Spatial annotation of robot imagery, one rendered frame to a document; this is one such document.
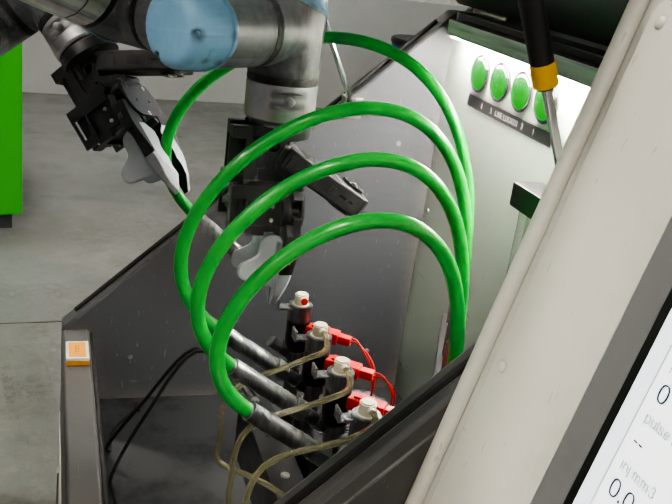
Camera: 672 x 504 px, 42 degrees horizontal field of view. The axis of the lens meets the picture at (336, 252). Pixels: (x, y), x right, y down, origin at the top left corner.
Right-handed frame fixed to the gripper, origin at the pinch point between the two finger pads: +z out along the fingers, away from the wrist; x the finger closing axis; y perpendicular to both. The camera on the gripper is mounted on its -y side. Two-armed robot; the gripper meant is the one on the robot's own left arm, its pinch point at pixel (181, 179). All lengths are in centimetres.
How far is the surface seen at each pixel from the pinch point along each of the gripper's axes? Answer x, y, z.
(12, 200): -257, 186, -106
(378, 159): 18.5, -25.3, 13.8
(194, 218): 18.6, -6.9, 8.8
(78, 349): -7.0, 28.6, 9.2
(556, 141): 27, -39, 21
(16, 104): -248, 154, -138
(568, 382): 39, -32, 36
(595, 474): 44, -32, 40
